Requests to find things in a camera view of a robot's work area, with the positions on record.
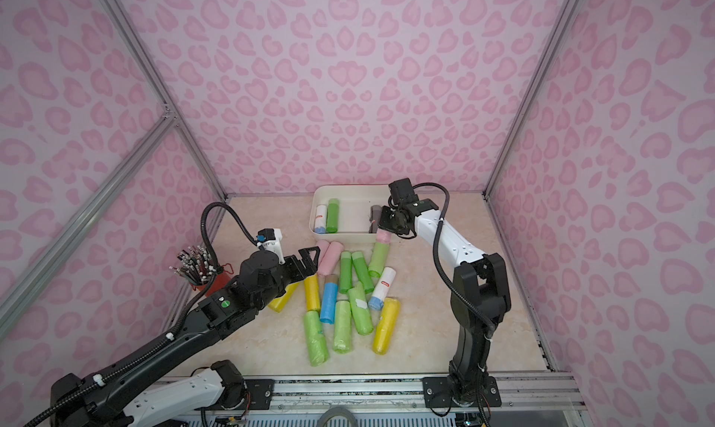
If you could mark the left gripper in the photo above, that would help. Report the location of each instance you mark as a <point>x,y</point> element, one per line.
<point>293,266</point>

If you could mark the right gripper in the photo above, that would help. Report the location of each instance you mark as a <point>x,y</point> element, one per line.
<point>388,219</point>

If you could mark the pink roll with white label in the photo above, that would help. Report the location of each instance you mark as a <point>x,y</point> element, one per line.
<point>383,236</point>

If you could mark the grey trash bag roll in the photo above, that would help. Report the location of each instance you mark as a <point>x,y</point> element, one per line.
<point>375,215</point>

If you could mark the bright green roll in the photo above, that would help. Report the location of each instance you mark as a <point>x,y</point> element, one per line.
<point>332,216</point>

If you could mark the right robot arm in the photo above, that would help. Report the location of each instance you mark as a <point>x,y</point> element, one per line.
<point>480,297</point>

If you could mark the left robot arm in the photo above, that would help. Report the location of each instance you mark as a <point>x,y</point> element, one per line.
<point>101,398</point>

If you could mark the yellow trash bag roll inner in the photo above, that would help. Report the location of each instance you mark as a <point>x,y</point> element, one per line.
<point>312,293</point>

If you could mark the yellow trash bag roll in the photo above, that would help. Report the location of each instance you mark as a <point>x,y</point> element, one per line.
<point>312,293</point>
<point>278,304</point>

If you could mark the pink trash bag roll left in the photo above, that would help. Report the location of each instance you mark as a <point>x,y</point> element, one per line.
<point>323,246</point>

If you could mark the pink trash bag roll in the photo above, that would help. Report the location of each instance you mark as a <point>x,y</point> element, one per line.
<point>331,259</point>
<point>323,246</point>

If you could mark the pink trash bag roll right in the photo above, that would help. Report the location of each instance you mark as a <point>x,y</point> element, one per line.
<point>331,259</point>

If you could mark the blue trash bag roll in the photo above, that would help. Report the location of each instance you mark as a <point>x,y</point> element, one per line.
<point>329,299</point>

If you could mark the green trash bag roll left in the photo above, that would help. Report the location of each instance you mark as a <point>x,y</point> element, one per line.
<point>346,272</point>

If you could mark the green trash bag roll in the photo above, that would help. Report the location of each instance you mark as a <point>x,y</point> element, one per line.
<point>346,272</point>
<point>362,271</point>

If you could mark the light green roll near box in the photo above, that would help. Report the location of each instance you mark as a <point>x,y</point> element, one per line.
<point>378,259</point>

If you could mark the yellow trash bag roll outer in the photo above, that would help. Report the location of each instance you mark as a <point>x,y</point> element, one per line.
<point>278,304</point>

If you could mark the white plastic storage box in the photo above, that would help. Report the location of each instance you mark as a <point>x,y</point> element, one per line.
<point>355,211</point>

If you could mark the green trash bag roll right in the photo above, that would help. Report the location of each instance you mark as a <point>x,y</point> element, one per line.
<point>362,271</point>

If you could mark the light green crumpled roll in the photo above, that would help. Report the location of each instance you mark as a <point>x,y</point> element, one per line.
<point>360,310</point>

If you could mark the white roll with blue end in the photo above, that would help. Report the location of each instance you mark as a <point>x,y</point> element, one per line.
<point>381,289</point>

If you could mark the light green roll front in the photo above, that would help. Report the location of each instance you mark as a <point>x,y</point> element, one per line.
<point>342,335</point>

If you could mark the green crumpled roll front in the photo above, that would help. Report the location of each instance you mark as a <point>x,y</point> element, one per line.
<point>317,348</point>

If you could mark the large yellow roll front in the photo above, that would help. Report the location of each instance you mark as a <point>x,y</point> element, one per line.
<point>386,326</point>

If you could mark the red pen holder cup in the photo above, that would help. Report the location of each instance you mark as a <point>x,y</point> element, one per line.
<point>221,280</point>

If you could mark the bundle of pens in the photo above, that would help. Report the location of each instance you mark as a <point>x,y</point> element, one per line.
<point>196,266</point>

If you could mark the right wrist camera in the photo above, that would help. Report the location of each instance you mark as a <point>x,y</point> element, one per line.
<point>402,193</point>

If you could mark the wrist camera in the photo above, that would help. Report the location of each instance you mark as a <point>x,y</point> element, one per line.
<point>270,239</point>
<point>402,193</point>

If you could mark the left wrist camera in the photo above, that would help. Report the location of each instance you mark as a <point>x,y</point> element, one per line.
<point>270,239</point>

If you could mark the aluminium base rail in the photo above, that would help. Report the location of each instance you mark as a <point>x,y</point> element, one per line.
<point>528,398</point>

